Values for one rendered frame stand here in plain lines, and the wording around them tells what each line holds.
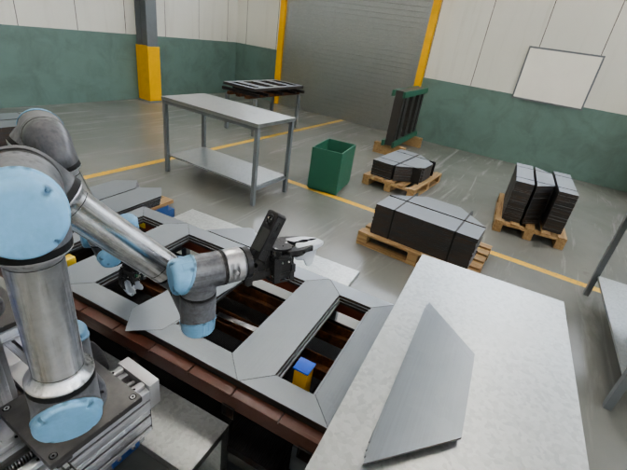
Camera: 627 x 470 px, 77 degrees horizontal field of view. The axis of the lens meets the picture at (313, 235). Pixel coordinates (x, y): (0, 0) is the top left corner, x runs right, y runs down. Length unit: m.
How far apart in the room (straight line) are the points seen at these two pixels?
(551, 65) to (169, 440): 8.61
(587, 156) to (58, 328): 8.98
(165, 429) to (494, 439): 1.00
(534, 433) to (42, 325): 1.16
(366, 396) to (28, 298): 0.82
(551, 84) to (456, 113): 1.76
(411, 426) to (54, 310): 0.82
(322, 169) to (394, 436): 4.38
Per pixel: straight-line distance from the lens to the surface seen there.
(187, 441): 1.49
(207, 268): 0.81
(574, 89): 9.05
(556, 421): 1.37
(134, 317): 1.67
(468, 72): 9.25
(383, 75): 9.75
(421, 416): 1.14
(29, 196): 0.65
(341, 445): 1.06
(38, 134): 1.32
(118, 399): 1.16
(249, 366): 1.45
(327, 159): 5.13
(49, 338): 0.81
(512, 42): 9.15
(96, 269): 1.98
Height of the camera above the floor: 1.91
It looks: 27 degrees down
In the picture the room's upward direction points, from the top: 9 degrees clockwise
